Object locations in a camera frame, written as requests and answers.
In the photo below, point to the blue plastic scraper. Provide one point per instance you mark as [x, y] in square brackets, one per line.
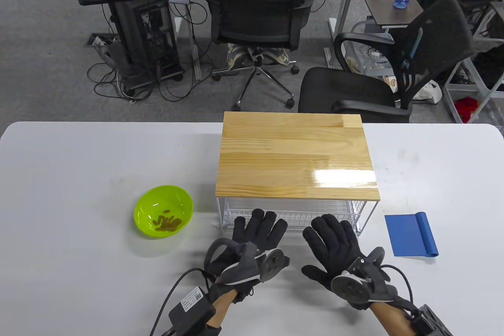
[409, 235]

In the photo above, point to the black computer tower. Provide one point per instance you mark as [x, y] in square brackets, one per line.
[149, 36]

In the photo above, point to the wood-topped white mesh sliding drawer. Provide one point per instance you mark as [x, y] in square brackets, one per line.
[295, 162]

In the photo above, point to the white bag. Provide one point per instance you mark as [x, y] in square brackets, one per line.
[431, 91]

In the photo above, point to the red cloth item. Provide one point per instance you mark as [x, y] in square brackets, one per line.
[466, 109]

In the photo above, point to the person's left hand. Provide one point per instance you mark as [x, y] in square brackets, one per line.
[256, 229]

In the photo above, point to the black labelled left forearm box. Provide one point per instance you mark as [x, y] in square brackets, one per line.
[193, 308]

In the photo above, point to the pile of green raisins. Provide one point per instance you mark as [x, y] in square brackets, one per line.
[168, 223]

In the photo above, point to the grey left hand controller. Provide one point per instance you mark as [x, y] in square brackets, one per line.
[242, 269]

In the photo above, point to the floor socket box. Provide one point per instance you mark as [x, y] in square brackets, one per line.
[98, 40]

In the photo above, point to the person's left forearm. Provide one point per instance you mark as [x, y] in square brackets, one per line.
[224, 312]

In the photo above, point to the white metal storage rack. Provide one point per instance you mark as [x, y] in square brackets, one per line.
[453, 76]

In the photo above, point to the black right forearm box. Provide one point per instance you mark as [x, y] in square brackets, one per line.
[433, 322]

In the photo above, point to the person's right forearm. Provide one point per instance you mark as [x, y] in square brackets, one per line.
[391, 320]

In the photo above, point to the grey right hand controller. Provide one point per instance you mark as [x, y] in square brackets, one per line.
[350, 286]

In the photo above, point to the person's right hand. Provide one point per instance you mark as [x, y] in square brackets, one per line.
[334, 241]

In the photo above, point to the grey hand controller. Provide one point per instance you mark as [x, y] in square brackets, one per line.
[350, 286]
[242, 269]

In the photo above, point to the black mesh armrest office chair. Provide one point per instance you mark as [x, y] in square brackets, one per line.
[342, 88]

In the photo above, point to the green plastic bowl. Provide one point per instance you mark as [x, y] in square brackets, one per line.
[163, 202]

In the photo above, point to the brown side table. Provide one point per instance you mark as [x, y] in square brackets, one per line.
[386, 9]

